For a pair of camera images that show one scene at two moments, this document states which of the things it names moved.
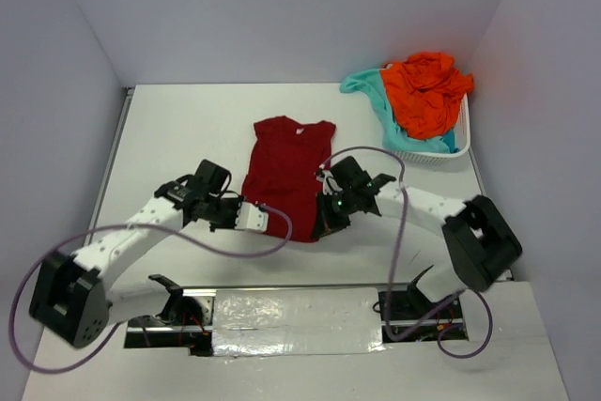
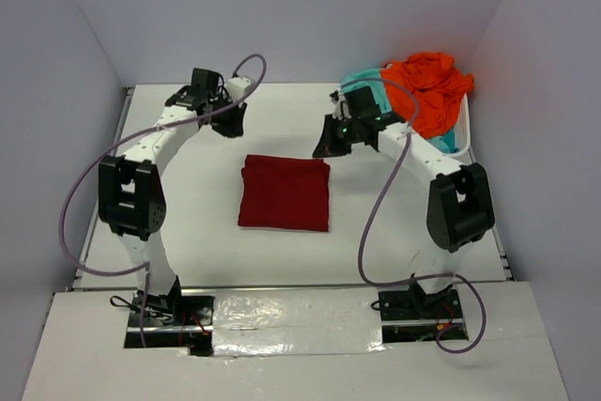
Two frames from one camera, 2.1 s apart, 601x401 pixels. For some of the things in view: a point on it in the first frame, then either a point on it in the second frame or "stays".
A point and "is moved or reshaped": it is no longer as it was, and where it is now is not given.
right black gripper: [327, 222] to [329, 145]
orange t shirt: [426, 92] stays
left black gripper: [235, 202] to [236, 128]
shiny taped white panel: [290, 321] stays
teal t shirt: [394, 138] stays
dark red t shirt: [285, 156] is moved or reshaped
